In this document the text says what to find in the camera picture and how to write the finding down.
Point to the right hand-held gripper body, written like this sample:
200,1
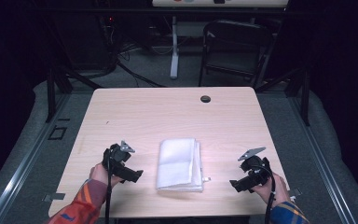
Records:
258,171

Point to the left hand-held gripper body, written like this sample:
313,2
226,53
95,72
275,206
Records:
115,157

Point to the white mesh bag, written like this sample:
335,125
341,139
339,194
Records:
178,165

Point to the person's left hand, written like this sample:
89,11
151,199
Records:
99,174

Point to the black metal stand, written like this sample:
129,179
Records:
305,99
51,93

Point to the white desk leg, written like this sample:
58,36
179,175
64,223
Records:
174,62

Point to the dark equipment cabinet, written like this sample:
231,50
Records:
84,40

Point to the black folding chair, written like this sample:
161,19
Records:
231,34

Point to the black metal crossbar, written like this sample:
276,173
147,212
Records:
136,11

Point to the grey table bracket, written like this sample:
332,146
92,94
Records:
296,192
54,196

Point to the aluminium floor rail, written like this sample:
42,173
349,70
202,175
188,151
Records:
28,158
321,158

